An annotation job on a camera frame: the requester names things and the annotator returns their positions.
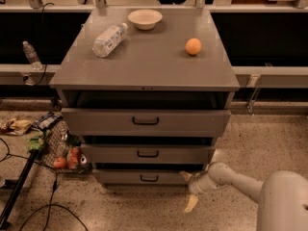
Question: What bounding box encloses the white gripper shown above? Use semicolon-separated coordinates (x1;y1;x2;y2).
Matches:
179;171;216;213

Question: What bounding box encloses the grey bottom drawer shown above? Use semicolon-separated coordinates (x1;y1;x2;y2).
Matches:
93;169;188;185

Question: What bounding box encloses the grey drawer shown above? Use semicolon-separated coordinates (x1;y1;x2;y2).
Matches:
93;169;188;185
62;108;231;138
81;144;215;164

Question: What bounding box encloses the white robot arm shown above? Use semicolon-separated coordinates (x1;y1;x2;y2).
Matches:
180;162;308;231

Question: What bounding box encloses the grey middle drawer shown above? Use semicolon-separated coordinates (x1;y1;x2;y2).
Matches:
81;144;215;164

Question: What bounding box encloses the grey drawer cabinet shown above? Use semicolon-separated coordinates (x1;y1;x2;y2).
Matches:
51;8;239;172

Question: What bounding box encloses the grey top drawer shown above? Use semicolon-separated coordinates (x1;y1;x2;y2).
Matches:
62;108;231;138

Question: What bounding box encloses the red snack can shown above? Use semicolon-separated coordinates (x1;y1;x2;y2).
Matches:
67;147;81;169

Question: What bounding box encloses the red apple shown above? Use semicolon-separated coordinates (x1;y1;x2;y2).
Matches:
53;157;66;169

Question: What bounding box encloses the orange fruit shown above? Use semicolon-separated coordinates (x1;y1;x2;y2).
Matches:
185;38;202;56

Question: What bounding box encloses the blue chip bag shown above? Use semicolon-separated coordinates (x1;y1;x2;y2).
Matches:
32;112;62;131

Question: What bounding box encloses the green snack bag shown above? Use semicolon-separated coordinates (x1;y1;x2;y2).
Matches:
28;130;50;152

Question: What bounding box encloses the black metal pole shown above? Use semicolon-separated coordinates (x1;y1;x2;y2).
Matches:
0;150;39;231

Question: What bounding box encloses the clear plastic water bottle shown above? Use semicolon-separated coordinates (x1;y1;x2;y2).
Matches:
92;23;128;58

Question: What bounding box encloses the white ceramic bowl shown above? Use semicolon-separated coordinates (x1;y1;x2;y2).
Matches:
128;10;163;30

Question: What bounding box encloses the yellow snack bag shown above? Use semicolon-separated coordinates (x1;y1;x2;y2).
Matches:
0;118;32;136

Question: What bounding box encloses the small upright water bottle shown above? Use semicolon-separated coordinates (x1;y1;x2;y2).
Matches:
22;41;43;70

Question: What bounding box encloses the wire mesh basket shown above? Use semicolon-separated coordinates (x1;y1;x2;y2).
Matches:
42;120;92;174

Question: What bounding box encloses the black floor cable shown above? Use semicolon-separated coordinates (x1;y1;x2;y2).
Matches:
0;136;89;231

